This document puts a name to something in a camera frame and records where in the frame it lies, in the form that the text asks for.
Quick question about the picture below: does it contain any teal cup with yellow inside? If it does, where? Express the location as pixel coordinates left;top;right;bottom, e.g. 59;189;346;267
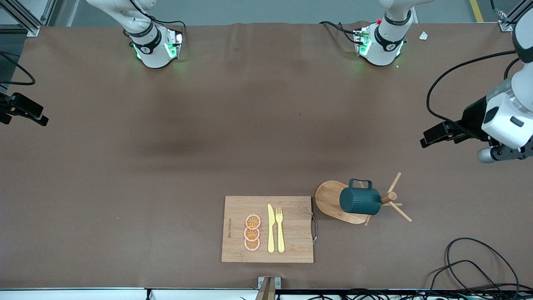
339;178;383;215

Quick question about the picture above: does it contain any wooden cup rack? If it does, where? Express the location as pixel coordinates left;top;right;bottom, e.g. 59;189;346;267
315;172;413;227

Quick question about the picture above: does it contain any white table edge strip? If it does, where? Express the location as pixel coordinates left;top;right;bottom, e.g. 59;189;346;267
0;287;259;300

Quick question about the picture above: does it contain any table cover sheet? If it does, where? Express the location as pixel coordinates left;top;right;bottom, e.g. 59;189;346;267
0;22;533;290

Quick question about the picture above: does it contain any yellow plastic fork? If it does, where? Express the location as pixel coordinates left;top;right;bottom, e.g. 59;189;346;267
275;207;285;253

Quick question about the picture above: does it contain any yellow plastic knife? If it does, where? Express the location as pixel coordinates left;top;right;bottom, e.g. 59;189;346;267
267;204;276;253

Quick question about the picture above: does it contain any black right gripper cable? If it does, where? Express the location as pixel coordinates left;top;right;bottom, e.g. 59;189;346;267
0;52;36;86

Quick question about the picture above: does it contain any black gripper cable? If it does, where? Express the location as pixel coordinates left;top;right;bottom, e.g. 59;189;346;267
0;52;36;86
426;50;521;138

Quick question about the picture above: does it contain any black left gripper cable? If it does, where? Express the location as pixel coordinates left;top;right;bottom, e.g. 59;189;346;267
426;50;521;138

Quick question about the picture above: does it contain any aluminium frame profile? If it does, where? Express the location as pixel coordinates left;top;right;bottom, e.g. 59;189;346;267
491;0;533;32
0;0;59;37

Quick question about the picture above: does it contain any black looped floor cable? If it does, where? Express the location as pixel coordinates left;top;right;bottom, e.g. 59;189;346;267
445;237;521;300
429;260;500;300

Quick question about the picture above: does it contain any black left arm base cable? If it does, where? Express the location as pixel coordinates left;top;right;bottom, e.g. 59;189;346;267
319;21;362;44

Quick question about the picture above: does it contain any black arm base cable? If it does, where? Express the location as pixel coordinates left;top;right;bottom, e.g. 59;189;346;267
129;0;187;40
319;21;362;44

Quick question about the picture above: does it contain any black right arm base cable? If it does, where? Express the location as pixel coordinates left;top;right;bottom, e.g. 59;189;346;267
129;0;187;40

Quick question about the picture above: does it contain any wooden cutting board, metal handle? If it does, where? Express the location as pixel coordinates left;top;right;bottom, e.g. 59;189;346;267
221;196;318;263

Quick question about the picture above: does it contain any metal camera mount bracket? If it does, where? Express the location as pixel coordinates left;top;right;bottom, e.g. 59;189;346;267
255;276;281;300

